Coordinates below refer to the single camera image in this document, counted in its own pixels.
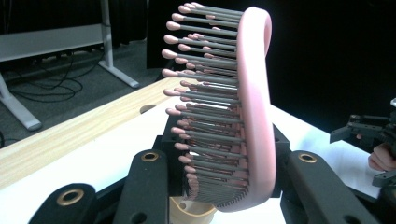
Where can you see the white table mat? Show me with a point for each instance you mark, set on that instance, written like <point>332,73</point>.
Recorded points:
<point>109,155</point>

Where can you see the brown cup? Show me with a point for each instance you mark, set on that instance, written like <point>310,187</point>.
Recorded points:
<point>190,214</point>

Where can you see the white metal desk frame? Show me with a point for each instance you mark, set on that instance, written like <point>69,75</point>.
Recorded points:
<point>46,40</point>

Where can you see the pink hairbrush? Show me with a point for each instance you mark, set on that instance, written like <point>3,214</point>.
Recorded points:
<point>255,124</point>

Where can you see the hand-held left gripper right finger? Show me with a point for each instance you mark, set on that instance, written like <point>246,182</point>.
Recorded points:
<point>311,186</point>

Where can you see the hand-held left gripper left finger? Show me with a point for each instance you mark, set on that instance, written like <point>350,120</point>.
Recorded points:
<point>143,186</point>

